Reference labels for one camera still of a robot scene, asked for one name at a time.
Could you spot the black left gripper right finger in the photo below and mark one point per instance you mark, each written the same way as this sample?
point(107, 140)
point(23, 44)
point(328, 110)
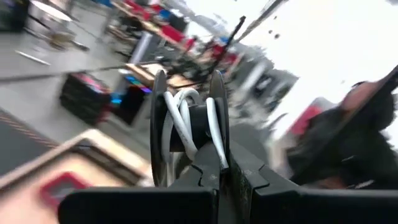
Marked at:
point(255, 186)

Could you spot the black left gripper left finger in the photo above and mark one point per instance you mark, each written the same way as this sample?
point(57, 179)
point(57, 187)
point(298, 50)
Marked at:
point(199, 177)

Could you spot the red black tool crate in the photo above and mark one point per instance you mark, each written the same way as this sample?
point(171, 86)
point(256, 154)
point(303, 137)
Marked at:
point(84, 102)

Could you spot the red table corner clamp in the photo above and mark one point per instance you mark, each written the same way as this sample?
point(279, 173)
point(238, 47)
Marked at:
point(59, 182)

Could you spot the black hazard stripe floor mat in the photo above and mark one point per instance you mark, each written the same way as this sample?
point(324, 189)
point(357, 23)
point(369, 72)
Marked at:
point(18, 143)

